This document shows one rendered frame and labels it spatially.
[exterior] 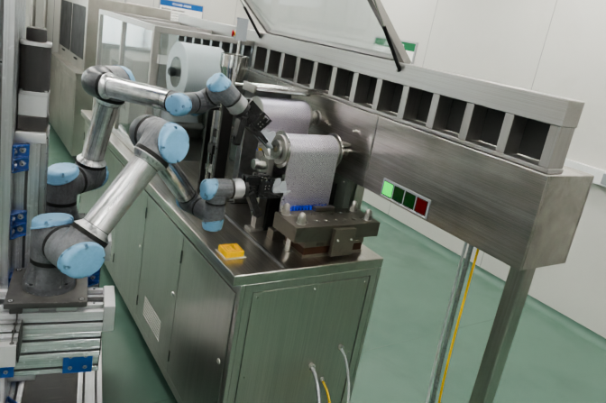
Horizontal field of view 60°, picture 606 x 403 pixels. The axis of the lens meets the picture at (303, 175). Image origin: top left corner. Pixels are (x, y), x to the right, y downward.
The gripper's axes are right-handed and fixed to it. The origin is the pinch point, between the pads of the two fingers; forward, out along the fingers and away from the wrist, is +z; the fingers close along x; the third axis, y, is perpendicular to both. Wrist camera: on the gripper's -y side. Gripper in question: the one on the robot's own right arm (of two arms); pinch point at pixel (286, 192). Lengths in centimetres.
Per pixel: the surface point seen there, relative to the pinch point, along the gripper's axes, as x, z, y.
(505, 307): -74, 46, -16
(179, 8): 555, 151, 57
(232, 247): -9.9, -25.7, -16.7
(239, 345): -26, -26, -47
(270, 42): 84, 31, 52
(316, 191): -0.3, 14.3, 0.1
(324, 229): -20.0, 6.0, -7.5
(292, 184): -0.2, 1.9, 3.4
